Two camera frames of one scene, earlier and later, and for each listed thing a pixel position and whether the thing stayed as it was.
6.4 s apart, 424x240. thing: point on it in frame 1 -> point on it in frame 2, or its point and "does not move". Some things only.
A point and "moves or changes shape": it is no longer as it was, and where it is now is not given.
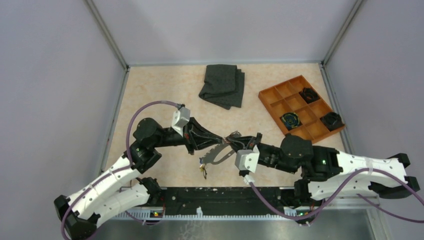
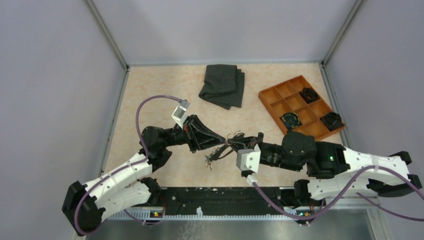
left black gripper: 195,136 does not move
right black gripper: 247,142 does not move
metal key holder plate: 211,155 moves or changes shape
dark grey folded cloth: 223,85 does not move
